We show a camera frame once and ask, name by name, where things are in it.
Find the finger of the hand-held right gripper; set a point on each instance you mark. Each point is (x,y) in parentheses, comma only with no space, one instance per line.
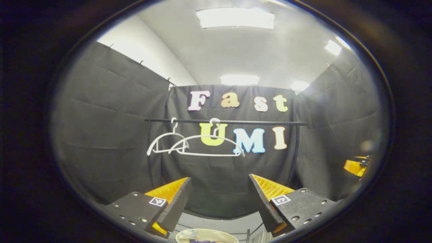
(352,167)

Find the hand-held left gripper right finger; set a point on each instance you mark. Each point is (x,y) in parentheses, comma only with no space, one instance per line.
(263,202)

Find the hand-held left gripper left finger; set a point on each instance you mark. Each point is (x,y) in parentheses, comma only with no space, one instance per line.
(175,206)

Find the beige laundry hamper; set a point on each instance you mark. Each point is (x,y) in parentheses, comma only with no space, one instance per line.
(189,234)

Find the purple jacket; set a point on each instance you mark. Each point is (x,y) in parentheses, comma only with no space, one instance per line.
(202,241)

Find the white clothes hanger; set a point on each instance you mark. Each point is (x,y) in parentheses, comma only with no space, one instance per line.
(174,131)
(206,136)

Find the black clothes rack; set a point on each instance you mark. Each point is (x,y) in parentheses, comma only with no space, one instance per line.
(270,123)

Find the ceiling light panel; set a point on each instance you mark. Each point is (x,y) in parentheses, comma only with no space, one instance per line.
(333,47)
(299,85)
(239,80)
(236,18)

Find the black backdrop cloth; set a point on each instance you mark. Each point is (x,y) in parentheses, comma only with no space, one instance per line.
(101,135)

